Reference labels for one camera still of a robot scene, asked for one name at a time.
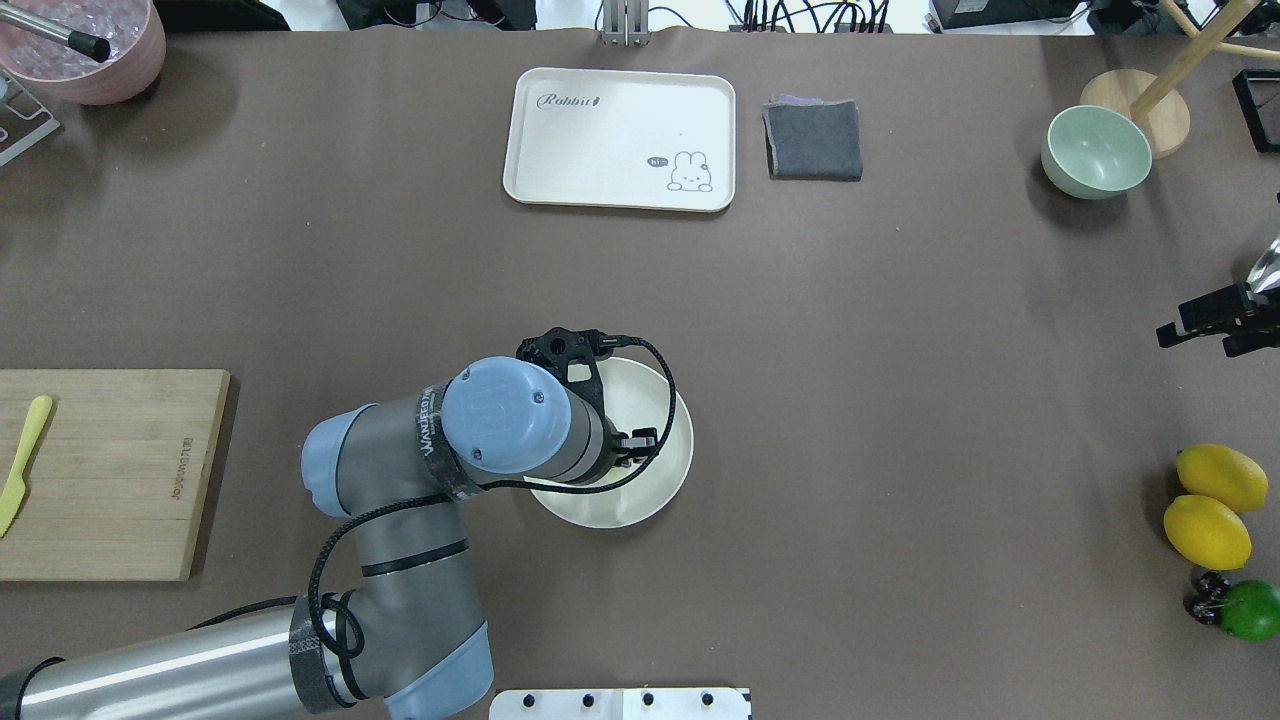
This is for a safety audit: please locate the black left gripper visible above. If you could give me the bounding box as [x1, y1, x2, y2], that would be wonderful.
[516, 327, 659, 468]

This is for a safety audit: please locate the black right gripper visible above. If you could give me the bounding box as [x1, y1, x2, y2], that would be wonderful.
[1156, 282, 1279, 357]

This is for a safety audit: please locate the cream round plate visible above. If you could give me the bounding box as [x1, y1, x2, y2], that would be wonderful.
[532, 357, 694, 529]

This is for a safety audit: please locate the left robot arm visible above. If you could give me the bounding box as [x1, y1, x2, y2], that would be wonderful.
[3, 327, 678, 719]

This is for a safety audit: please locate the cream rabbit tray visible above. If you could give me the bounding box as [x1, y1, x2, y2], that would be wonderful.
[502, 67, 737, 213]

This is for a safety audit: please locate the metal scoop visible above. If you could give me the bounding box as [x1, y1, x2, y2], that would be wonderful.
[1245, 237, 1280, 293]

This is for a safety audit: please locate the yellow lemon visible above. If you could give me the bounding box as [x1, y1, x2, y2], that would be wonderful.
[1175, 445, 1270, 512]
[1162, 495, 1253, 571]

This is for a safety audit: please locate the mint green bowl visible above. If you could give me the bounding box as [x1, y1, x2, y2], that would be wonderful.
[1039, 105, 1155, 201]

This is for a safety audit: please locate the wooden cup tree stand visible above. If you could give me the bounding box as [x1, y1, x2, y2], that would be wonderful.
[1079, 1, 1277, 159]

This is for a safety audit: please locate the green lime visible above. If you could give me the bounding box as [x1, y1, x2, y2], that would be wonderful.
[1220, 580, 1279, 642]

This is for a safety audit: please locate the grey folded cloth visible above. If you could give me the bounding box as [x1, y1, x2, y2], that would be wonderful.
[762, 95, 864, 182]

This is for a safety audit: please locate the bamboo cutting board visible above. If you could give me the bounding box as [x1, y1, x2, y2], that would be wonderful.
[1, 369, 230, 582]

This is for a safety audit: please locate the yellow plastic knife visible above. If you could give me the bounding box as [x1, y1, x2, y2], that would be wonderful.
[1, 395, 55, 538]

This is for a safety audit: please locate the pink bowl with ice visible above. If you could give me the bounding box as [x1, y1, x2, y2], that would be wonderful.
[1, 1, 166, 106]

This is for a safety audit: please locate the metal muddler with black tip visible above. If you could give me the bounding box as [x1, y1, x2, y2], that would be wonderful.
[1, 1, 111, 63]

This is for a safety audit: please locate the white cup rack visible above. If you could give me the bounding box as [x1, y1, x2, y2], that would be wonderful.
[1, 70, 61, 167]

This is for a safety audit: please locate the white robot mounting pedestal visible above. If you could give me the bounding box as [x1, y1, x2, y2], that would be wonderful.
[488, 687, 753, 719]

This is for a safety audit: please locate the aluminium frame post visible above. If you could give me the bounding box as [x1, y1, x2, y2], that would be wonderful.
[599, 0, 652, 47]

